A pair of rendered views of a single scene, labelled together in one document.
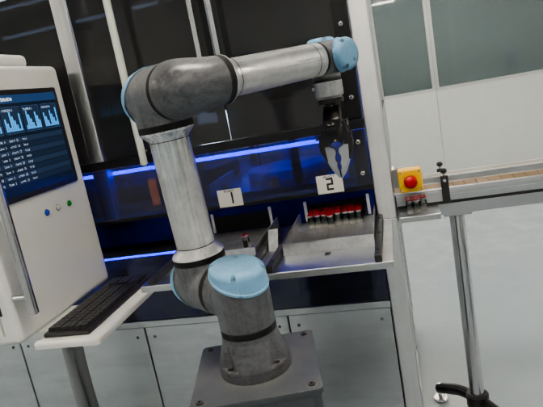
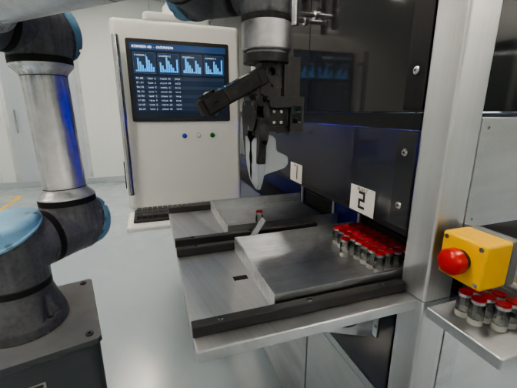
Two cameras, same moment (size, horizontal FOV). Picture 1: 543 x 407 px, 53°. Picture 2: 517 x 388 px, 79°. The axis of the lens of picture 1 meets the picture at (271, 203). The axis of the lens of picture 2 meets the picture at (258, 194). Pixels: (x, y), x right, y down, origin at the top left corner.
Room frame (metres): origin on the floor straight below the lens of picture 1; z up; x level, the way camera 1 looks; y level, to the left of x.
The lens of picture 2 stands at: (1.15, -0.63, 1.21)
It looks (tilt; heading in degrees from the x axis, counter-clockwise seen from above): 15 degrees down; 57
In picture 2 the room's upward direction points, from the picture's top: straight up
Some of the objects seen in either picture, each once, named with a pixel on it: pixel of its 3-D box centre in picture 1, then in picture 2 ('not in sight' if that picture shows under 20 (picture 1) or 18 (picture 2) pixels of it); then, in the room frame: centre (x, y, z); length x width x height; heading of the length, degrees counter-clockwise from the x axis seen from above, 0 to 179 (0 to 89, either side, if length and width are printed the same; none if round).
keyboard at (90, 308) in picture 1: (102, 302); (185, 209); (1.56, 0.56, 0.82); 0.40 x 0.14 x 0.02; 166
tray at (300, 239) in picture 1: (332, 228); (322, 255); (1.62, -0.17, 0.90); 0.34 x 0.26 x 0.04; 167
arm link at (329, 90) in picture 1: (327, 90); (265, 41); (1.44, -0.20, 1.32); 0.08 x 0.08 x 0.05
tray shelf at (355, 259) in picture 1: (277, 249); (268, 242); (1.59, 0.01, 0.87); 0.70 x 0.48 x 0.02; 76
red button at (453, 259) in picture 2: (410, 182); (455, 260); (1.63, -0.43, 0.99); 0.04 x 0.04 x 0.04; 76
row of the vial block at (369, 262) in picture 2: (334, 218); (355, 247); (1.70, -0.19, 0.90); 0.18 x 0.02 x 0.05; 77
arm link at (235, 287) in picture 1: (239, 291); (14, 246); (1.05, 0.10, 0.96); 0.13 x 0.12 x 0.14; 38
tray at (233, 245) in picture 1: (229, 240); (269, 211); (1.70, 0.16, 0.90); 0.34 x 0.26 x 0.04; 166
